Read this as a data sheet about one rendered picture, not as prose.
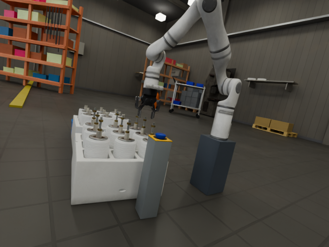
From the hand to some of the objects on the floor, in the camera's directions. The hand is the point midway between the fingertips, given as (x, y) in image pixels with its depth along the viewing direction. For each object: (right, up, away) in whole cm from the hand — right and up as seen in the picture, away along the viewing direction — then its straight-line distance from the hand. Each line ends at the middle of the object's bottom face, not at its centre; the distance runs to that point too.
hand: (146, 115), depth 95 cm
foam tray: (-17, -33, 0) cm, 37 cm away
